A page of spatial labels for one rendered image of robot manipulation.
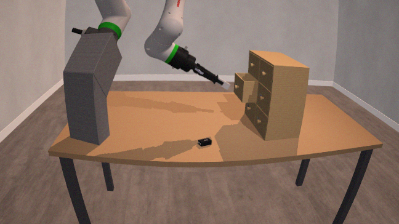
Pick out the brown drawer front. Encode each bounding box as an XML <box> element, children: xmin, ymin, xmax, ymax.
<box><xmin>259</xmin><ymin>59</ymin><xmax>273</xmax><ymax>90</ymax></box>
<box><xmin>254</xmin><ymin>105</ymin><xmax>268</xmax><ymax>139</ymax></box>
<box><xmin>245</xmin><ymin>103</ymin><xmax>256</xmax><ymax>123</ymax></box>
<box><xmin>257</xmin><ymin>83</ymin><xmax>271</xmax><ymax>115</ymax></box>
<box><xmin>234</xmin><ymin>73</ymin><xmax>259</xmax><ymax>103</ymax></box>
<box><xmin>249</xmin><ymin>52</ymin><xmax>260</xmax><ymax>79</ymax></box>

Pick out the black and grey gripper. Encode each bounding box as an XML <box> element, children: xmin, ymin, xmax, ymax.
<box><xmin>181</xmin><ymin>54</ymin><xmax>230</xmax><ymax>90</ymax></box>

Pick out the small tan wooden chest of drawers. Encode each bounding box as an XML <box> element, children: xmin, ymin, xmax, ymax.
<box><xmin>248</xmin><ymin>50</ymin><xmax>310</xmax><ymax>141</ymax></box>

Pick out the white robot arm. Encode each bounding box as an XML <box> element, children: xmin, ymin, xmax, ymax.
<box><xmin>72</xmin><ymin>0</ymin><xmax>189</xmax><ymax>69</ymax></box>

